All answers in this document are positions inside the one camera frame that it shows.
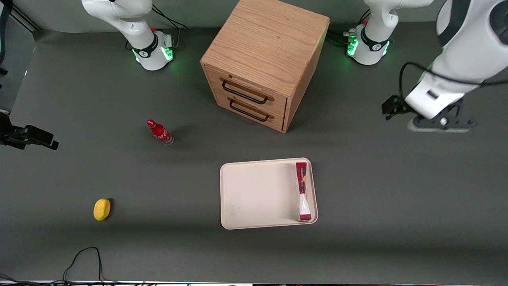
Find oak wooden drawer cabinet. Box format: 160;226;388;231
200;0;331;133

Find tall wooden drawer front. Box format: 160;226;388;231
205;66;288;118

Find black base cable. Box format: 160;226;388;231
151;5;189;48
329;10;371;47

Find black hanging strap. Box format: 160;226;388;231
0;0;12;78

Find black looped floor cable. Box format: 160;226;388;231
63;246;119;285

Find short black drawer handle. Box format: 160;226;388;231
227;97;274;122

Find long black drawer handle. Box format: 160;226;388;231
219;77;274;105

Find yellow lemon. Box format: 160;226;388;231
93;198;112;221

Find red cookie box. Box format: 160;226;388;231
295;162;313;222

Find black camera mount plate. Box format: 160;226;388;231
415;99;475;128

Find black right base cable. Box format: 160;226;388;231
151;5;189;48

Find red cola bottle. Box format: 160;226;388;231
146;119;174;146

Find beige plastic tray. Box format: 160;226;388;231
219;157;319;230

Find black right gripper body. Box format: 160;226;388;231
0;114;26;150

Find black left base cable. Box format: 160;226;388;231
329;10;371;47

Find black metal frame rods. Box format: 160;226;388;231
7;3;42;32

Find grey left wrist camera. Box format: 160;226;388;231
408;115;477;134

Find short wooden drawer front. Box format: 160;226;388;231
212;87;287;133

